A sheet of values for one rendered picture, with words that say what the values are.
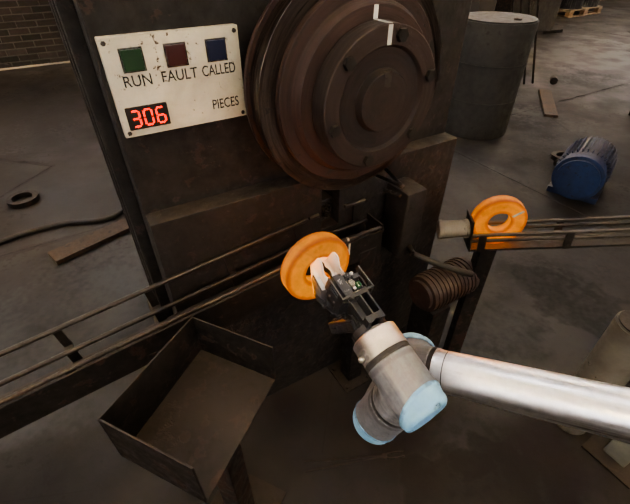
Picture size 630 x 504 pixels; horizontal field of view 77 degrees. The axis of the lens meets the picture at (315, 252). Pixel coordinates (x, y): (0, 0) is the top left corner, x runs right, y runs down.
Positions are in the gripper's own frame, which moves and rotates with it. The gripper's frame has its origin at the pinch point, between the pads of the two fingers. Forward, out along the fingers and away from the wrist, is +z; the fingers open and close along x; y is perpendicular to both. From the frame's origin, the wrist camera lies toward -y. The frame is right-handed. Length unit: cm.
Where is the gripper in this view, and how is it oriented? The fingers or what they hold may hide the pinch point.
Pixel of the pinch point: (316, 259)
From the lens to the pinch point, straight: 84.3
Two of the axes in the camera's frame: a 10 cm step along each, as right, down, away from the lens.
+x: -8.6, 3.3, -3.9
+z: -5.0, -7.3, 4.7
